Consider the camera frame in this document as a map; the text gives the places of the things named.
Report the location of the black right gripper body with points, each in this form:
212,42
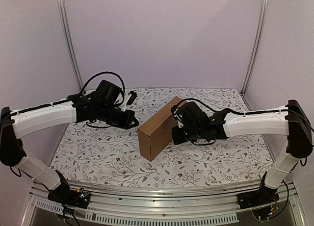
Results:
176,135

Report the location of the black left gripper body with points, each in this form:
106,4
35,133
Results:
106,115

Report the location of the brown cardboard box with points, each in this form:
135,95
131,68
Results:
155,134

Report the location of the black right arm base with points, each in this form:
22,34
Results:
263,195

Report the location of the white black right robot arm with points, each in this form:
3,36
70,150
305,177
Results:
288,120

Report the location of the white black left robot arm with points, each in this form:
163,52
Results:
17,124

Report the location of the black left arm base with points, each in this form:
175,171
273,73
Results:
77,198

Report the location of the floral patterned table mat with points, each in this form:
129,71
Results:
111,156

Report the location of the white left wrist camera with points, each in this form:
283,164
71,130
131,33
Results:
128,100

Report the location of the aluminium front rail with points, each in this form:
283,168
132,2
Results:
191,206

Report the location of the aluminium frame post left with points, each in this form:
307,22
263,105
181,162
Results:
69,43

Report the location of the aluminium frame post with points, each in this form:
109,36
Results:
69,43
256,46

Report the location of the aluminium frame post right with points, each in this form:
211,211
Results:
256,46

